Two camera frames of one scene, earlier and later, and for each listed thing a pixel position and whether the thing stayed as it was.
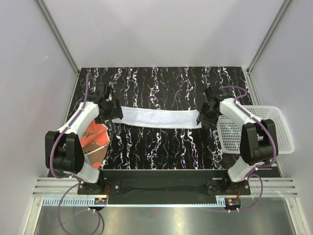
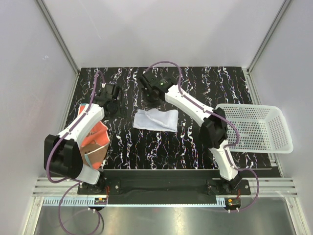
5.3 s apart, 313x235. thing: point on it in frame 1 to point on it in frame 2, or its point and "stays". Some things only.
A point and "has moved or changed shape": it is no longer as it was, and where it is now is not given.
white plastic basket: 229,130 stays
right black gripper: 210,122 to 147,105
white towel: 159,118 has moved or changed shape
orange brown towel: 94,141 stays
